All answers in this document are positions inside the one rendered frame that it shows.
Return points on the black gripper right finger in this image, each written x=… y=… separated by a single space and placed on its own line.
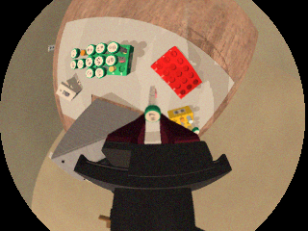
x=172 y=132

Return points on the beige bench mat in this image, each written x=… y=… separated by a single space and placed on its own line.
x=150 y=43

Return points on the yellow test tube rack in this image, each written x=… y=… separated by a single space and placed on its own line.
x=180 y=112

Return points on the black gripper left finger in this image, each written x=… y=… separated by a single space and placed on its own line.
x=132 y=132

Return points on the green test tube rack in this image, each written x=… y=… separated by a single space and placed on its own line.
x=120 y=67

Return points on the red test tube rack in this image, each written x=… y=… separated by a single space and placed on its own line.
x=173 y=66

